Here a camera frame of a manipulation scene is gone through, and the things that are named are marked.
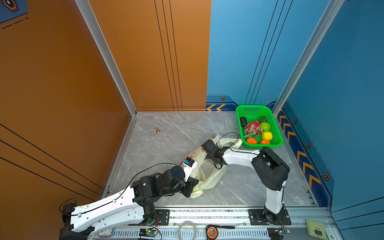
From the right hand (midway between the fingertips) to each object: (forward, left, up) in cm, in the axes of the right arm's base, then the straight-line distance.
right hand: (209, 152), depth 97 cm
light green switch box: (-42, -47, 0) cm, 63 cm away
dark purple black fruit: (+23, -26, +4) cm, 35 cm away
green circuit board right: (-43, -30, -4) cm, 52 cm away
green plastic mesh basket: (+34, -35, +2) cm, 49 cm away
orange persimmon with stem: (+5, -36, +3) cm, 37 cm away
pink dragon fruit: (+14, -30, +8) cm, 34 cm away
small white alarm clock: (-43, +50, +1) cm, 66 cm away
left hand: (-26, +7, +17) cm, 32 cm away
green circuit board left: (-43, +32, -2) cm, 53 cm away
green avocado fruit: (+25, -40, +4) cm, 48 cm away
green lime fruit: (+17, -39, +6) cm, 43 cm away
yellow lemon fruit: (+10, -39, +4) cm, 40 cm away
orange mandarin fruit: (+6, -27, +4) cm, 28 cm away
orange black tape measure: (-43, +2, +2) cm, 43 cm away
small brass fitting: (+17, +37, +1) cm, 41 cm away
